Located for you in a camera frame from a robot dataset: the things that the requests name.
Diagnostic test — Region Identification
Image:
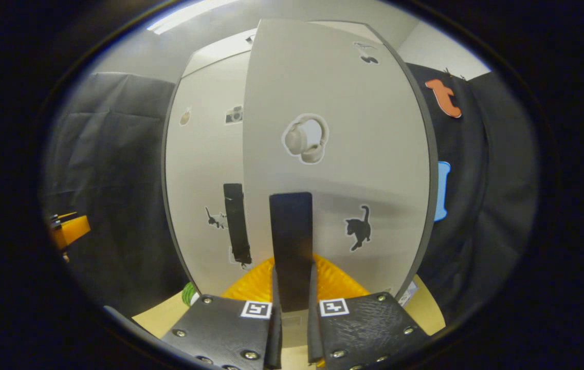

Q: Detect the black door handle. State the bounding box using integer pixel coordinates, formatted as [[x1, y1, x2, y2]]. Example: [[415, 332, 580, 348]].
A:
[[223, 183, 252, 268], [269, 192, 314, 313]]

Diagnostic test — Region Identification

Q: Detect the grey cabinet drawer front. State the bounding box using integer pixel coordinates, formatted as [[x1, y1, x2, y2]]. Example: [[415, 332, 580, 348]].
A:
[[181, 28, 258, 79]]

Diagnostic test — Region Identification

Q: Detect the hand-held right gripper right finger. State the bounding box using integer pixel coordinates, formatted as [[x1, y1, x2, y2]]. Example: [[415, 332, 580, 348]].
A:
[[306, 254, 432, 370]]

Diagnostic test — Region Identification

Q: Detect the green striped object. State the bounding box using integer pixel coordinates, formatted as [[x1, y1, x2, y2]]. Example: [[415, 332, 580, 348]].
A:
[[181, 281, 200, 308]]

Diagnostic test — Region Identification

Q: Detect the grey cabinet door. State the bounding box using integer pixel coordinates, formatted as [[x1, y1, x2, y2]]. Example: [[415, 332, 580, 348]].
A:
[[165, 50, 251, 296], [242, 19, 439, 348]]

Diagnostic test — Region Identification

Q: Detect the white printed card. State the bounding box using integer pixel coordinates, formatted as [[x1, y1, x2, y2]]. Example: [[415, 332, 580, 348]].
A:
[[397, 280, 419, 308]]

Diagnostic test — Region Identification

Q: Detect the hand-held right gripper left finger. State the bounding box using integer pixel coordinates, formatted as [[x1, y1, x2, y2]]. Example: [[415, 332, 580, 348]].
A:
[[161, 256, 283, 370]]

